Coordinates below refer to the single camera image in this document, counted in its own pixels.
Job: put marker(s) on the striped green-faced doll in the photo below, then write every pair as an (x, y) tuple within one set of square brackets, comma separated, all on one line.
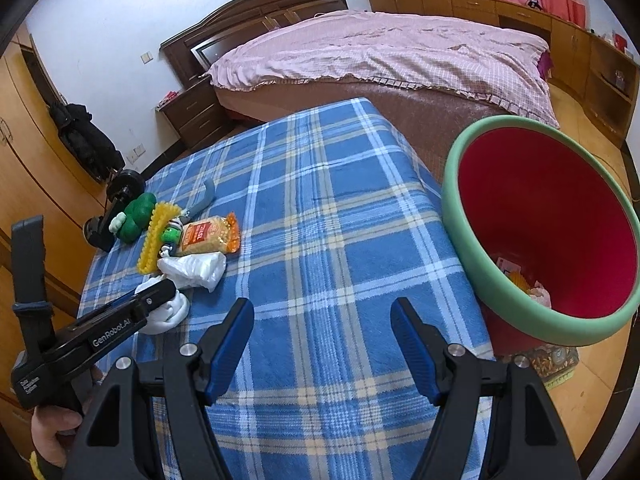
[(172, 235)]

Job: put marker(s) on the small black object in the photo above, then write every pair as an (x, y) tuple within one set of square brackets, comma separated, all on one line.
[(535, 4)]

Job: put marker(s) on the dark wooden bed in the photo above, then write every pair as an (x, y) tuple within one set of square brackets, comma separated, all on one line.
[(240, 25)]

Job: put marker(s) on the brown bed cover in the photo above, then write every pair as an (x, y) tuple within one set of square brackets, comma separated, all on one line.
[(400, 110)]

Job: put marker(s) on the dark wooden nightstand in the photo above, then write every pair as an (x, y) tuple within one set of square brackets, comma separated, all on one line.
[(195, 110)]

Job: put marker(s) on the black jacket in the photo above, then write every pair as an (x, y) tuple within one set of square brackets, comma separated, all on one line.
[(85, 135)]

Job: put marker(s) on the wall power outlet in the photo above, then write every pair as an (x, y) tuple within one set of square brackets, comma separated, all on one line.
[(138, 149)]

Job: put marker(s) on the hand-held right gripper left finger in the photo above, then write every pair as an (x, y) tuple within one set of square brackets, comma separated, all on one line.
[(230, 345)]

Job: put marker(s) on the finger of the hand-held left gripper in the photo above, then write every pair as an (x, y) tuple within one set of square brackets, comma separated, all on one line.
[(152, 300)]

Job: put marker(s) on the black dumbbell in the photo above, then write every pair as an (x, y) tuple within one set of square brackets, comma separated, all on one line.
[(117, 195)]

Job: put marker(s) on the red items on nightstand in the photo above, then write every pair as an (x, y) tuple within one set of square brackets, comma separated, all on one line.
[(168, 98)]

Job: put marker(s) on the blue plaid blanket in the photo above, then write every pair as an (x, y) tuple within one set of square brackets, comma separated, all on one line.
[(320, 240)]

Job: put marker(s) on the white cloth ball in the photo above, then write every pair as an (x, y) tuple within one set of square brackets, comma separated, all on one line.
[(167, 315)]

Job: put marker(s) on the magenta bed sheet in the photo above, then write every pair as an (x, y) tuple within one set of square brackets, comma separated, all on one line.
[(545, 65)]

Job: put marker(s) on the wall light switch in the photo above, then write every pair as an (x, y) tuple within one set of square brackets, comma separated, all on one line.
[(146, 57)]

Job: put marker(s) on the green clover toy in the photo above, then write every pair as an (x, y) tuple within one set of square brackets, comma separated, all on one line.
[(137, 215)]

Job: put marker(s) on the white plastic bag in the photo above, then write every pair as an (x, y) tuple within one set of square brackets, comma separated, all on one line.
[(195, 270)]

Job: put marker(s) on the wooden cabinet row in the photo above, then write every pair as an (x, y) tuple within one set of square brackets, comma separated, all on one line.
[(565, 45)]

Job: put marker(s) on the patterned floor mat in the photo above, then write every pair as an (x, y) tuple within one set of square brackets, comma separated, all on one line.
[(545, 365)]

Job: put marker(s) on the pink bedspread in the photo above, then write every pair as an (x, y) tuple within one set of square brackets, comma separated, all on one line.
[(380, 50)]

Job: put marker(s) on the red bin with green rim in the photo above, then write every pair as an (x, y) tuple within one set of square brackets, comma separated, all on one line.
[(540, 200)]

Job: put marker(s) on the small red box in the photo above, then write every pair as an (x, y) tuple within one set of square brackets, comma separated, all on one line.
[(620, 42)]

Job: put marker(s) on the orange snack packet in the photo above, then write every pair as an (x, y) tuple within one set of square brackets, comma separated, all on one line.
[(210, 237)]

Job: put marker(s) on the person's left hand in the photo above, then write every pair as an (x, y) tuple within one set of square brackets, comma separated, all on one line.
[(55, 435)]

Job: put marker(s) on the wooden wardrobe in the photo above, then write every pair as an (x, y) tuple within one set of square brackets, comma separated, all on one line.
[(30, 160)]

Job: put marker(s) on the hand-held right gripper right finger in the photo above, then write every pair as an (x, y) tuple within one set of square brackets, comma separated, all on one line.
[(417, 345)]

